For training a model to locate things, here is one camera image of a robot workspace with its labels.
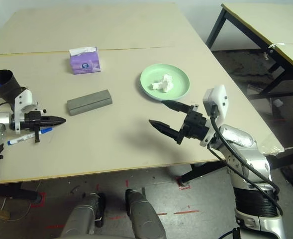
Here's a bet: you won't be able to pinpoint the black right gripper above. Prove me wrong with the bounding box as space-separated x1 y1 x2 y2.
148 99 213 146

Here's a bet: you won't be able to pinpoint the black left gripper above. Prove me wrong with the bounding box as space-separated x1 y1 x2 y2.
24 111 67 144

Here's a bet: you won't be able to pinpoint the white tissue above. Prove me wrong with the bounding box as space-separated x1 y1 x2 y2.
150 74 175 94

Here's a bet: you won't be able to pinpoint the light green plate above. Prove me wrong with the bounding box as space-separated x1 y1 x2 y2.
140 63 191 102

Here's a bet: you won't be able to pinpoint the grey glasses case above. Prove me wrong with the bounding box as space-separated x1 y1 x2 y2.
66 89 113 117

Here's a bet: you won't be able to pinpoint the black plastic cup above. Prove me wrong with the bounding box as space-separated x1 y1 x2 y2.
0 69 28 110

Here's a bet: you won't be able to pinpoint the black table support beam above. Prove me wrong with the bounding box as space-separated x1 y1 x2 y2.
0 183 41 202
180 143 293 186

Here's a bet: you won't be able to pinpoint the purple tissue pack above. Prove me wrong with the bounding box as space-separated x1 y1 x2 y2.
69 46 102 75

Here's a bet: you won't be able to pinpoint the clear plastic film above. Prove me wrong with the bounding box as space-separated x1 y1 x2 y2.
259 133 286 156

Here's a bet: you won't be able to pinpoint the white tape strip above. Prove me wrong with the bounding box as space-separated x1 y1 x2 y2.
264 42 286 60

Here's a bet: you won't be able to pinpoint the beige side table black legs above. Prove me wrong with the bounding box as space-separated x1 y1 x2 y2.
205 2 293 100

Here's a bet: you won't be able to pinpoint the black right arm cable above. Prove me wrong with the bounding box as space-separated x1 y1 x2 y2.
209 104 284 217

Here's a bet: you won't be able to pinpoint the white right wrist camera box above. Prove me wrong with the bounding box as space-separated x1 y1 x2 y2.
200 84 228 147

